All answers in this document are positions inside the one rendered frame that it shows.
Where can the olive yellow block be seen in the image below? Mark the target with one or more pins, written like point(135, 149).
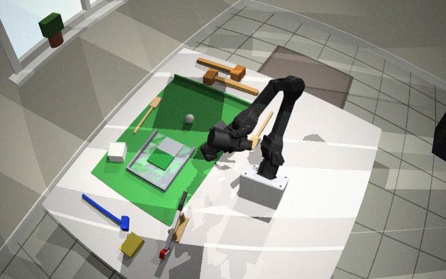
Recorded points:
point(131, 245)

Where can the green putting mat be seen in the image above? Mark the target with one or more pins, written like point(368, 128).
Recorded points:
point(179, 100)

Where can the wooden mallet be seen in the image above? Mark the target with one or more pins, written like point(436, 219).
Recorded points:
point(211, 76)
point(237, 73)

